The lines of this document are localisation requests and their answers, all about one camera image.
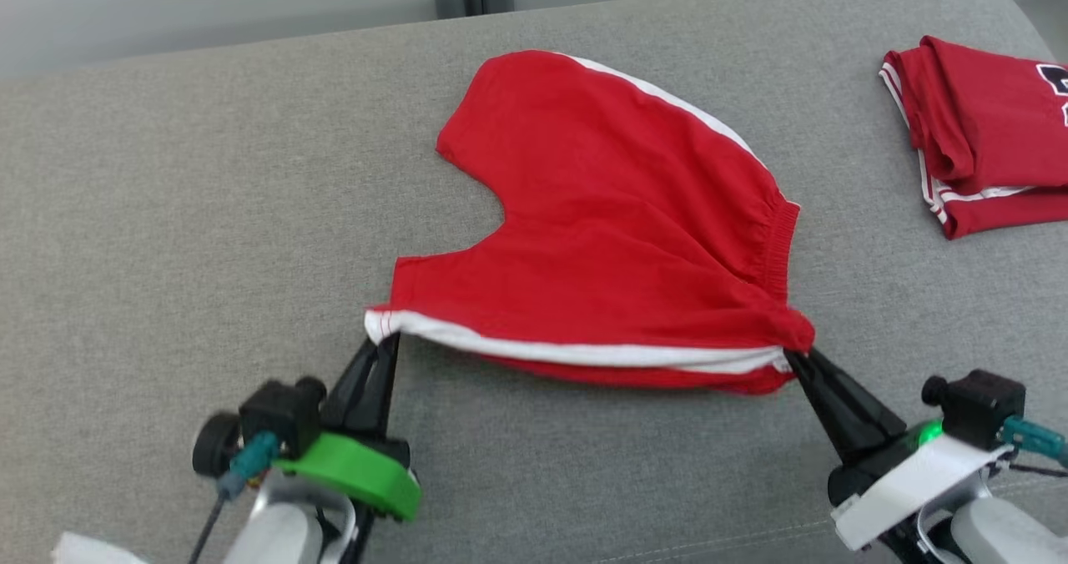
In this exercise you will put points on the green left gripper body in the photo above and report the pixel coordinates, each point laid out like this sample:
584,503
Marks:
359,472

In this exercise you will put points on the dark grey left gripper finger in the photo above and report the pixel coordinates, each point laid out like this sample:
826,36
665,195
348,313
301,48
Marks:
350,397
385,389

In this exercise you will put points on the red white numbered jersey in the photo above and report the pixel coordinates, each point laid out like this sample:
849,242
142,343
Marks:
993,130

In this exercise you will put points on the red shorts with white stripe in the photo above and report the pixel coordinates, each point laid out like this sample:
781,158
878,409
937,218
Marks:
609,239

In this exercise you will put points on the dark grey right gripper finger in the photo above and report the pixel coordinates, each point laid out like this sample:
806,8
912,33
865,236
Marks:
822,414
859,418

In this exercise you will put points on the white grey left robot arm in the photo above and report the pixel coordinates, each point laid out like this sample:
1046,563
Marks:
279,535

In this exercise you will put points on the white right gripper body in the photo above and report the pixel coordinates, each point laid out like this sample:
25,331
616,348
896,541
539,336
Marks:
909,480

